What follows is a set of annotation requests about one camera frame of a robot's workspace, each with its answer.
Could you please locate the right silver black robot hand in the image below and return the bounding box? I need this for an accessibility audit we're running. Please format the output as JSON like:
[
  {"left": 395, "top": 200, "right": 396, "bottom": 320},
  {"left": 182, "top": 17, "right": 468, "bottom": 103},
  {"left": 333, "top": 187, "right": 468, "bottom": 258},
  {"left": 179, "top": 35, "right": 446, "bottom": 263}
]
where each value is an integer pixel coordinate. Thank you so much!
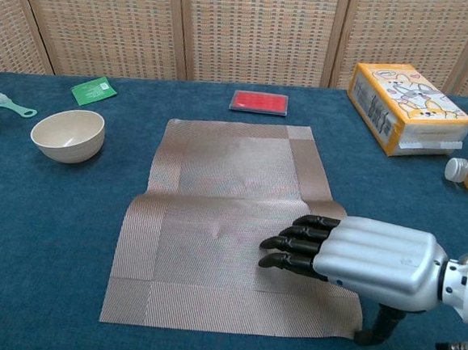
[{"left": 251, "top": 209, "right": 452, "bottom": 350}]

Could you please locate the beige woven placemat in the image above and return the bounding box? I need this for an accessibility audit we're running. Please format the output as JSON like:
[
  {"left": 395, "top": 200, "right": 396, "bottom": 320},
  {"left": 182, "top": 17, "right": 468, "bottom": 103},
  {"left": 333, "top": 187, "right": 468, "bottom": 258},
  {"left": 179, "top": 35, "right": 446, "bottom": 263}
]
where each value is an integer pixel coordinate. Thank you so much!
[{"left": 99, "top": 111, "right": 378, "bottom": 344}]

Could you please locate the green sachet packet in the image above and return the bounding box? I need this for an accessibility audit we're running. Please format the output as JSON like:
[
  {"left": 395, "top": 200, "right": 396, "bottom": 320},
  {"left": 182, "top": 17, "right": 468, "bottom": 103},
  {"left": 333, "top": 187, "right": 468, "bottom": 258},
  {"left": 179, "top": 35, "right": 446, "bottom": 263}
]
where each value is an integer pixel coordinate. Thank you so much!
[{"left": 70, "top": 74, "right": 119, "bottom": 110}]

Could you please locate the mint green brush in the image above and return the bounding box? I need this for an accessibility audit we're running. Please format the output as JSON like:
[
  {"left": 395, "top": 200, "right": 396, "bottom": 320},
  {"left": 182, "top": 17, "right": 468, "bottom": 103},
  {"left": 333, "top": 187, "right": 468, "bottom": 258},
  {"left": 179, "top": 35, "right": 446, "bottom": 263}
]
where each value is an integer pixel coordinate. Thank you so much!
[{"left": 0, "top": 90, "right": 40, "bottom": 120}]

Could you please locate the woven wooden folding screen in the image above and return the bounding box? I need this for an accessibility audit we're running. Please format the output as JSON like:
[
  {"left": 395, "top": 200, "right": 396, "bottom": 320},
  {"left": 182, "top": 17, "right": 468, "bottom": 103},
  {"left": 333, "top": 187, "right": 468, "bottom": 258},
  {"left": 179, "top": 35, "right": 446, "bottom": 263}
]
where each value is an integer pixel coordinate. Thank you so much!
[{"left": 0, "top": 0, "right": 468, "bottom": 116}]

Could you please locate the orange corgi print tissue pack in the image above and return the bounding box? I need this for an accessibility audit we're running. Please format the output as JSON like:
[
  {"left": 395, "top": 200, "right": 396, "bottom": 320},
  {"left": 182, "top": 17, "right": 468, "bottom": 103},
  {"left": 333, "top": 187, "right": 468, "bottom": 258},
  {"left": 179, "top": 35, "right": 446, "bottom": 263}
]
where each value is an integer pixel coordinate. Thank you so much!
[{"left": 342, "top": 58, "right": 468, "bottom": 163}]

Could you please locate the red flat card case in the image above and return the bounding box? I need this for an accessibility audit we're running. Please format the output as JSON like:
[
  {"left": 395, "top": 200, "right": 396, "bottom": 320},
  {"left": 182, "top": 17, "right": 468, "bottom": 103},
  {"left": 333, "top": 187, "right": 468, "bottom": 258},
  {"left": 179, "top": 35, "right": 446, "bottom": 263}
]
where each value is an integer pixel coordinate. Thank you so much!
[{"left": 227, "top": 89, "right": 292, "bottom": 120}]

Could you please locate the blue velvet tablecloth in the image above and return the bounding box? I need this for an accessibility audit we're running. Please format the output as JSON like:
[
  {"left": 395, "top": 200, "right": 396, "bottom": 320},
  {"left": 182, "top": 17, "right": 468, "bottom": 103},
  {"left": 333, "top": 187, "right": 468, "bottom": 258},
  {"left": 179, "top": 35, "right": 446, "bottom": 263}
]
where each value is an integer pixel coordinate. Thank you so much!
[{"left": 0, "top": 58, "right": 468, "bottom": 350}]

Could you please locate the white ceramic bowl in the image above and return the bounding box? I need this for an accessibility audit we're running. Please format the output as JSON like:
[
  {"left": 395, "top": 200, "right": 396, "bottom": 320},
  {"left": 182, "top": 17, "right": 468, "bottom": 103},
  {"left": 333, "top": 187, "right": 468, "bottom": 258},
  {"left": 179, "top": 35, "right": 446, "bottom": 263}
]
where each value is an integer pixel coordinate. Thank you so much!
[{"left": 28, "top": 106, "right": 108, "bottom": 167}]

